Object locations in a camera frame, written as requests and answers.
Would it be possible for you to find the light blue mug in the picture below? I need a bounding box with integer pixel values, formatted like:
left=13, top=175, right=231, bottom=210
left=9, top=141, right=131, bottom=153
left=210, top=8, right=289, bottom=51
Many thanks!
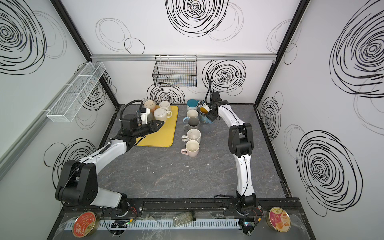
left=183, top=109, right=199, bottom=123

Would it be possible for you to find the cream mug with handle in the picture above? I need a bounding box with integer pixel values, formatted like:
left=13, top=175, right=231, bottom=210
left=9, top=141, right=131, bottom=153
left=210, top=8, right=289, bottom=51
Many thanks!
left=154, top=108, right=173, bottom=122

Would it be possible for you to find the yellow plastic tray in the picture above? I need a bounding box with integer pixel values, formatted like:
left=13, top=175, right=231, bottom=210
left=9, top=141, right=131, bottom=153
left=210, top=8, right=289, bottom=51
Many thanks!
left=138, top=105, right=179, bottom=148

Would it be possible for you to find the grey tall mug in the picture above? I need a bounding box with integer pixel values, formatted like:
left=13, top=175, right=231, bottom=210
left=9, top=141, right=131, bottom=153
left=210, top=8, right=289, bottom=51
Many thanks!
left=183, top=118, right=200, bottom=131

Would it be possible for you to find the beige speckled mug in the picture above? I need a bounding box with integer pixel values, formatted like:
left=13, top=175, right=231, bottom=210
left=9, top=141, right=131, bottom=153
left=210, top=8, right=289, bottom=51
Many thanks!
left=182, top=129, right=202, bottom=144

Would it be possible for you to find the pink mug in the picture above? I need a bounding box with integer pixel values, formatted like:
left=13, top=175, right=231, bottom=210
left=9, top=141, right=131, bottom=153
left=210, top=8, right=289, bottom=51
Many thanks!
left=181, top=140, right=200, bottom=158

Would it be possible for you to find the blue butterfly mug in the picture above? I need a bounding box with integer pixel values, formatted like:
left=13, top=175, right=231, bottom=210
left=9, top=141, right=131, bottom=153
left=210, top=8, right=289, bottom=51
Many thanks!
left=199, top=106, right=213, bottom=124

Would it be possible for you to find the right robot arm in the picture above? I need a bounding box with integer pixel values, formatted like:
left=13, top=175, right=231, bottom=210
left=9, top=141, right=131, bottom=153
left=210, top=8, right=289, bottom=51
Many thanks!
left=198, top=91, right=259, bottom=215

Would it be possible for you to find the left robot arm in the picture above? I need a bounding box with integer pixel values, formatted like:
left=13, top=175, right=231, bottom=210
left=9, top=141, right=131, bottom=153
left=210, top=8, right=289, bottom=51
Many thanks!
left=55, top=115, right=165, bottom=217

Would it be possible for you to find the teal lidded white mug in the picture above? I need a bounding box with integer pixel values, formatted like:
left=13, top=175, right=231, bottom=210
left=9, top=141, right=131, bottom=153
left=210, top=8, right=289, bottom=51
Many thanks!
left=187, top=99, right=199, bottom=111

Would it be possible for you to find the beige mug back left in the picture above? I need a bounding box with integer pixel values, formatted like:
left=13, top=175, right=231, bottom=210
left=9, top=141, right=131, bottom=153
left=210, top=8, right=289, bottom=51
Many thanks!
left=144, top=100, right=156, bottom=113

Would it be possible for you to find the clear plastic packet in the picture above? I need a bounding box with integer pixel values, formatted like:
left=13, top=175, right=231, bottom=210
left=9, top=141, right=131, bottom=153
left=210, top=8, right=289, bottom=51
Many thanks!
left=173, top=211, right=196, bottom=227

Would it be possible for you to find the red round tin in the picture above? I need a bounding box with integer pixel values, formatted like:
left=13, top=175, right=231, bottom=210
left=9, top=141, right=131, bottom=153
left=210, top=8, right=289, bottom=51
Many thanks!
left=72, top=212, right=99, bottom=238

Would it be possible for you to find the pink orange round tin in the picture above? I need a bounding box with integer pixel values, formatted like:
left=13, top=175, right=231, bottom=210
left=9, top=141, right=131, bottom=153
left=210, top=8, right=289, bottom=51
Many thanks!
left=266, top=207, right=292, bottom=233

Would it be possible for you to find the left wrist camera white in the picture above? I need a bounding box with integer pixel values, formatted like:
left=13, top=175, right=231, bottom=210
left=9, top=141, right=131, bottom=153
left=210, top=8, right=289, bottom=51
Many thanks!
left=138, top=108, right=151, bottom=125

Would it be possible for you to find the black corrugated cable left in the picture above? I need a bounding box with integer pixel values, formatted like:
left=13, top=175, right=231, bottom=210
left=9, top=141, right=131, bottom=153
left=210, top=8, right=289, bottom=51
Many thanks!
left=119, top=99, right=144, bottom=121

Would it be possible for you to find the black wire wall basket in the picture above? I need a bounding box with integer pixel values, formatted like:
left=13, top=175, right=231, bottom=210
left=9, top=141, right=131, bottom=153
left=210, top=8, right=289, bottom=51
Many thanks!
left=152, top=55, right=198, bottom=87

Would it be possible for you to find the white wire wall shelf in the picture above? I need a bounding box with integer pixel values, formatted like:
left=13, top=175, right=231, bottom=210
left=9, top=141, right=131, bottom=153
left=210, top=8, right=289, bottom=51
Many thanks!
left=46, top=62, right=106, bottom=123

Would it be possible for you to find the white slotted cable duct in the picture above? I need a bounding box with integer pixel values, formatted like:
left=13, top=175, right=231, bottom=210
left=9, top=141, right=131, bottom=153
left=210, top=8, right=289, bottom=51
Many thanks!
left=64, top=218, right=241, bottom=232

